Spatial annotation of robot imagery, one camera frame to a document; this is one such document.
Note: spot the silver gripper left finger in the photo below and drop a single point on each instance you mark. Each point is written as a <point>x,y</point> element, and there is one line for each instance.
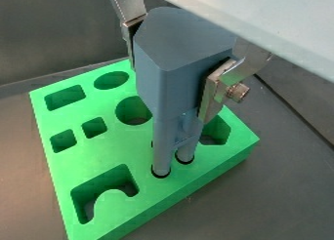
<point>131,14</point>

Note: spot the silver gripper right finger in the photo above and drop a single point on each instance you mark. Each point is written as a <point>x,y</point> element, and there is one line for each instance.
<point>224,81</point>

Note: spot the blue three prong object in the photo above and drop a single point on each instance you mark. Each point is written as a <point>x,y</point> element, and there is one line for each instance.
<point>176,46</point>

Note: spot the green foam shape board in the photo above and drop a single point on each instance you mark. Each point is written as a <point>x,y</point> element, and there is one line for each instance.
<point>95,129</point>

